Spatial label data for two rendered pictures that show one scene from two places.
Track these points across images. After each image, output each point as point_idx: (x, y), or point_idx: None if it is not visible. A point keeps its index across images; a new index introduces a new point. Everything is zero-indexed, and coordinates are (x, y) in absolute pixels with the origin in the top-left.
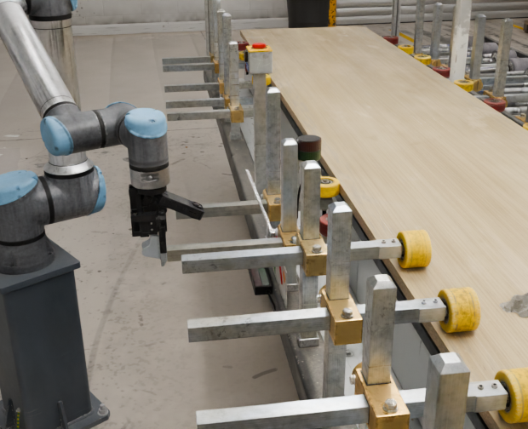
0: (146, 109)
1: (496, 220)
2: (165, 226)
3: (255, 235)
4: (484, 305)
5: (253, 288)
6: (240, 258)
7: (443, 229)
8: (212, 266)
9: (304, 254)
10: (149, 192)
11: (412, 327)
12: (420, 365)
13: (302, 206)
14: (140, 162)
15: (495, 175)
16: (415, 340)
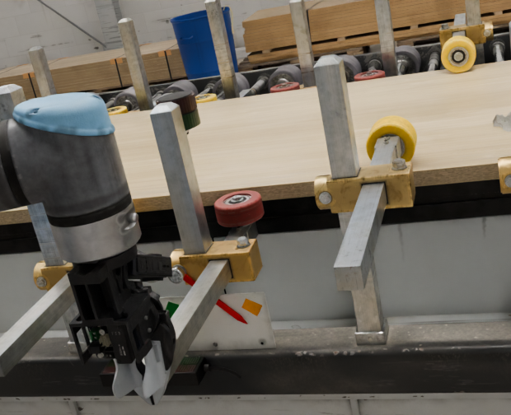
0: (32, 100)
1: (316, 129)
2: (162, 310)
3: (25, 368)
4: (504, 137)
5: (180, 384)
6: (373, 223)
7: (315, 150)
8: (369, 254)
9: (395, 180)
10: (132, 253)
11: (451, 221)
12: (492, 248)
13: (342, 127)
14: (113, 190)
15: (207, 128)
16: (465, 230)
